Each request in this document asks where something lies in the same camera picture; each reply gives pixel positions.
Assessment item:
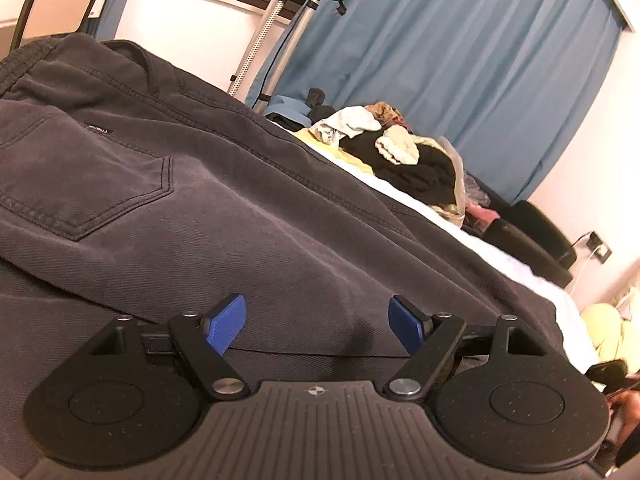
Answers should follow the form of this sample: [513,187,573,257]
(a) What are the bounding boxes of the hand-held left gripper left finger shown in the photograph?
[87,294,253,403]

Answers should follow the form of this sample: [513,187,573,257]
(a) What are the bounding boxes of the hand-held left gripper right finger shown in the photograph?
[382,295,548,403]

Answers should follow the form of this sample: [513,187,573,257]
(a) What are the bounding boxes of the black pants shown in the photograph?
[0,34,571,466]

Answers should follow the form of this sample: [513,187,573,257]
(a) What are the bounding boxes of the pile of mixed clothes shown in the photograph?
[265,87,468,226]

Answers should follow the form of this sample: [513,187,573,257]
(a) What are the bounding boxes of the yellow cloth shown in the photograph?
[581,304,633,363]

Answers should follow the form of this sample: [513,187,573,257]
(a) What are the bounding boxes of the pink item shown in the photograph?
[467,202,501,233]

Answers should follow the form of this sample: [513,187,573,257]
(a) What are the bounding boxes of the black sofa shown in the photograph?
[462,172,578,288]

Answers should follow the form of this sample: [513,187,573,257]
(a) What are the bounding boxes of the wide blue curtain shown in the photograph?
[245,0,626,206]

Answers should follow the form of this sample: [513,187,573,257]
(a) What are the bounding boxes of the garment steamer stand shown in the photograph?
[227,0,349,111]

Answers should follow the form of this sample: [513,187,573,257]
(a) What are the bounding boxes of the beige chair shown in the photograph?
[10,0,113,48]

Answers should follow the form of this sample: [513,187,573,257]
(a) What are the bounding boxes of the white vanity desk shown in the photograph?
[0,0,46,56]

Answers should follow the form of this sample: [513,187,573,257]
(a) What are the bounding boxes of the white charging cable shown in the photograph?
[570,250,601,293]

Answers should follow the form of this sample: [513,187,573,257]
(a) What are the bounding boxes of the black wall socket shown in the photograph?
[590,231,612,263]

